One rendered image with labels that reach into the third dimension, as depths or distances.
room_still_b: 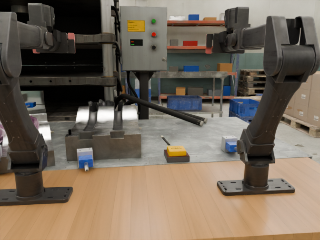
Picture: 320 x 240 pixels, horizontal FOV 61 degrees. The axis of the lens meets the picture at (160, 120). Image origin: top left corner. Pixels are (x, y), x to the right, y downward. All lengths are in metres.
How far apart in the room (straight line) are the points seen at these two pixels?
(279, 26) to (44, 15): 0.63
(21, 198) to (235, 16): 0.78
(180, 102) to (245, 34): 4.02
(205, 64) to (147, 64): 5.99
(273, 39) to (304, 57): 0.07
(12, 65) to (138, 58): 1.28
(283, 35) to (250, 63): 7.41
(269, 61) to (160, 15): 1.28
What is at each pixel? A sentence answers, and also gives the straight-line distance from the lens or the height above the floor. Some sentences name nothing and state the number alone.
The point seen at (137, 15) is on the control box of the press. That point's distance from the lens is 1.82.
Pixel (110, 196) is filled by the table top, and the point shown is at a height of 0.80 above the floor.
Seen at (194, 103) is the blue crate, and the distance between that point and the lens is 4.81.
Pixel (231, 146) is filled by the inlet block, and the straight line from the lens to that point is 1.03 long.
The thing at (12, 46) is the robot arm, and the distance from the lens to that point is 0.60.
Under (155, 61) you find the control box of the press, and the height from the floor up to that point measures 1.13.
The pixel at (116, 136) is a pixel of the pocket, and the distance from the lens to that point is 1.01.
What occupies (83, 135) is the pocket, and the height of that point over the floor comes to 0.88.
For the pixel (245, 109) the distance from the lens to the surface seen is 4.63.
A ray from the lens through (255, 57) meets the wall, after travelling 8.07.
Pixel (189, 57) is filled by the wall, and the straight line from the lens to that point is 7.68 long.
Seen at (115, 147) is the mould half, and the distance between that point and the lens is 0.97.
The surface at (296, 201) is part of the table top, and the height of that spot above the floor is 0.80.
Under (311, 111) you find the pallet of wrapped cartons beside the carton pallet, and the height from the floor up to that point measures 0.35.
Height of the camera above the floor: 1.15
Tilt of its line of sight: 13 degrees down
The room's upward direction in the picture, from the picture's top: straight up
